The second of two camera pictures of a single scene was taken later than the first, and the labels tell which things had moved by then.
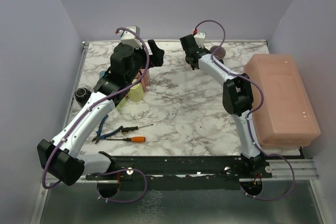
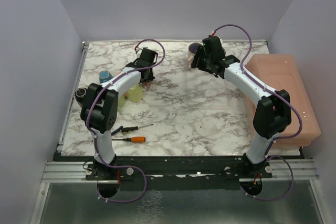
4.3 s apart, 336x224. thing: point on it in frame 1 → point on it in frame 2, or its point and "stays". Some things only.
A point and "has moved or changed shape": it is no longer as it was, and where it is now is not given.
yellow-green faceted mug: (135, 94) stays
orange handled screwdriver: (134, 139) stays
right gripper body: (186, 58) → (203, 61)
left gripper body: (139, 59) → (150, 76)
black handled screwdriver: (128, 129) stays
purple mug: (219, 53) has moved or changed shape
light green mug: (121, 105) stays
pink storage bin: (287, 118) stays
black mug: (82, 94) stays
